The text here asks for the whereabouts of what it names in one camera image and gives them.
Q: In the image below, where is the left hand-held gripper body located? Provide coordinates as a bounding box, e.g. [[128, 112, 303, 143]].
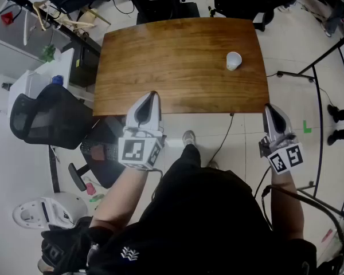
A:
[[118, 125, 167, 171]]

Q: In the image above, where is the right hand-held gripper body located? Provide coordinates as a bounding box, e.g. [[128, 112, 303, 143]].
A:
[[258, 132, 305, 175]]

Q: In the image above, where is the white paper cup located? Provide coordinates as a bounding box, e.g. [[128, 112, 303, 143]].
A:
[[225, 51, 243, 72]]

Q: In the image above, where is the person's left forearm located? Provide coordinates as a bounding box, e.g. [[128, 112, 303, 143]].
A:
[[89, 164, 150, 232]]

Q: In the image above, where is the person's right forearm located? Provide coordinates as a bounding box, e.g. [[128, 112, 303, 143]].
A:
[[271, 169, 305, 240]]

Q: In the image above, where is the black keyboard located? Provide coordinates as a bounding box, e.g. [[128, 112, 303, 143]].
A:
[[79, 140, 120, 162]]

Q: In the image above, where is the black armrest chair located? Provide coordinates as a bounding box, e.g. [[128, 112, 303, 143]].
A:
[[68, 115, 127, 193]]

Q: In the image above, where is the black low cabinet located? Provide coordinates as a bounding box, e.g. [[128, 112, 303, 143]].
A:
[[68, 37, 101, 88]]

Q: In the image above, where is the black mesh office chair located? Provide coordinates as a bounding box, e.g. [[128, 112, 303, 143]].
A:
[[9, 83, 95, 151]]

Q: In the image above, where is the white round plastic device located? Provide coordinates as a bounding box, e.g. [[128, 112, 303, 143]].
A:
[[11, 192, 88, 230]]

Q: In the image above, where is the red floor item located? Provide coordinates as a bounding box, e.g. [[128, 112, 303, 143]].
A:
[[320, 229, 334, 243]]

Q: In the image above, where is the white side table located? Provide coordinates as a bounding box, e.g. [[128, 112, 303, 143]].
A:
[[7, 48, 76, 117]]

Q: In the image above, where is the person's black clothed body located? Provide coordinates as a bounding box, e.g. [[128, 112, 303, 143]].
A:
[[85, 143, 318, 275]]

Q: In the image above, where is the wooden coat hanger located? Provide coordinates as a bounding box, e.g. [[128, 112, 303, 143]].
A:
[[32, 0, 52, 32], [54, 11, 96, 30]]

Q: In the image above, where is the green potted plant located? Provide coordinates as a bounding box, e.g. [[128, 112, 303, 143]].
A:
[[39, 44, 57, 63]]

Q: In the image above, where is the yellow wooden stool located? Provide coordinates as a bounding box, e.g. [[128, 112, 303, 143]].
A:
[[79, 6, 112, 26]]

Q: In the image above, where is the white tall cabinet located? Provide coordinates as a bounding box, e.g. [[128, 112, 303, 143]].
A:
[[0, 9, 72, 80]]

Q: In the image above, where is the red paper ornament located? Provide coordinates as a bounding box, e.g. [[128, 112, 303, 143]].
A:
[[0, 11, 14, 26]]

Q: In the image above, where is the black floor cable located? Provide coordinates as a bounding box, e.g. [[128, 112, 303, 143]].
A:
[[208, 112, 235, 166]]

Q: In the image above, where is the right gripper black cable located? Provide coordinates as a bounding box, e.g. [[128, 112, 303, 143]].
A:
[[253, 166, 344, 269]]

